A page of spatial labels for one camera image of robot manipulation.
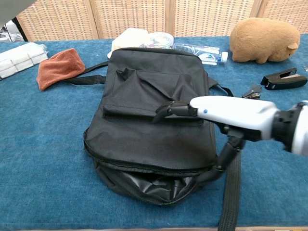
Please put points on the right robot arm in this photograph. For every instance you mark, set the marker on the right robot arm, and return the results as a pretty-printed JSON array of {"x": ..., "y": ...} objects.
[{"x": 298, "y": 127}]

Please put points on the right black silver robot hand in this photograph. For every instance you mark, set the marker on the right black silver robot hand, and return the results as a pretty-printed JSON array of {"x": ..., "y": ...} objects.
[{"x": 235, "y": 113}]

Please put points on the clear plastic water bottle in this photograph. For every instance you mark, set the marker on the clear plastic water bottle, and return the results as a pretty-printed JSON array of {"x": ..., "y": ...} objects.
[{"x": 204, "y": 54}]

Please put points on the wrapped tissue pack bundle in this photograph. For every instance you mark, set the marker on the wrapped tissue pack bundle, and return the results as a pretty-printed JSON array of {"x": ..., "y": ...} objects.
[{"x": 19, "y": 60}]

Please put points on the brown plush toy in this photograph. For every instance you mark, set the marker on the brown plush toy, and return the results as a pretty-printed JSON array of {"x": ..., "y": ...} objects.
[{"x": 262, "y": 38}]

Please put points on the blue table cloth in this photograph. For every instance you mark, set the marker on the blue table cloth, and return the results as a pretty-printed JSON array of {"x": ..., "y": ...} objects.
[{"x": 36, "y": 144}]

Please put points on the black backpack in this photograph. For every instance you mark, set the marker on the black backpack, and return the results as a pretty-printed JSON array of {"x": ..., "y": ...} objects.
[{"x": 144, "y": 144}]

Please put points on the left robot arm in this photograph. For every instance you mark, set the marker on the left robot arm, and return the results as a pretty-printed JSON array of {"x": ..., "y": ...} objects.
[{"x": 12, "y": 7}]

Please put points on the rattan folding screen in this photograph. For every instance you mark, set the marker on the rattan folding screen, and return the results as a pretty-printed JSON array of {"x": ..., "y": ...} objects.
[{"x": 132, "y": 16}]

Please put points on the rust brown cloth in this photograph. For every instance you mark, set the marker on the rust brown cloth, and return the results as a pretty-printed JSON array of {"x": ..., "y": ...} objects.
[{"x": 60, "y": 67}]

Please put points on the black binder clip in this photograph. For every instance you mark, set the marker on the black binder clip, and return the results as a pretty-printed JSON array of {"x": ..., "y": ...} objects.
[{"x": 252, "y": 92}]

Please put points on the black stapler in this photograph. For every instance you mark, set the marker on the black stapler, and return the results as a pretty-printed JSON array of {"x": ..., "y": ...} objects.
[{"x": 288, "y": 80}]

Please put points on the clear jar of coloured clips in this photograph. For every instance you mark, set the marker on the clear jar of coloured clips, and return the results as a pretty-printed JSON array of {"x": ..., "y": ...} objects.
[{"x": 158, "y": 39}]

